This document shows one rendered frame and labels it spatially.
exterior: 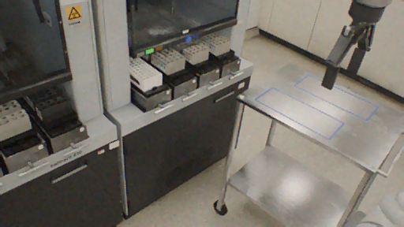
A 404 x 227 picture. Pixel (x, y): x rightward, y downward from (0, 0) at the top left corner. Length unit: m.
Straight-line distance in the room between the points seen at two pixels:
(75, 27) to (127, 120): 0.43
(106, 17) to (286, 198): 1.21
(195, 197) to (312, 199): 0.67
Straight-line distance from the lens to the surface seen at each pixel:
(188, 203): 2.09
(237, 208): 2.11
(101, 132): 1.41
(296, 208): 1.83
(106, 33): 1.32
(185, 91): 1.59
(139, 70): 1.53
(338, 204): 1.94
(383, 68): 3.42
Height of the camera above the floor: 1.66
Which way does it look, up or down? 37 degrees down
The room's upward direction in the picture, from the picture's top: 6 degrees clockwise
